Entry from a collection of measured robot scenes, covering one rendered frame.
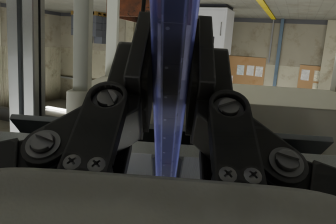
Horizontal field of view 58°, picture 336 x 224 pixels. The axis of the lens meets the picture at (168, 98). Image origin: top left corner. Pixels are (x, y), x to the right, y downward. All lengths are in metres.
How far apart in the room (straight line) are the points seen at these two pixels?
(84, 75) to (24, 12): 0.18
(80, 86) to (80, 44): 0.08
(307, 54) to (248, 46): 1.64
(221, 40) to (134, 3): 3.68
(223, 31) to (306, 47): 3.32
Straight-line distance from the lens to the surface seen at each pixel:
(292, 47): 9.32
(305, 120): 0.64
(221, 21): 6.69
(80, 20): 0.62
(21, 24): 0.51
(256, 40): 9.40
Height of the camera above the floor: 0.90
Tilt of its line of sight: 10 degrees up
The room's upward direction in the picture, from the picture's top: 176 degrees counter-clockwise
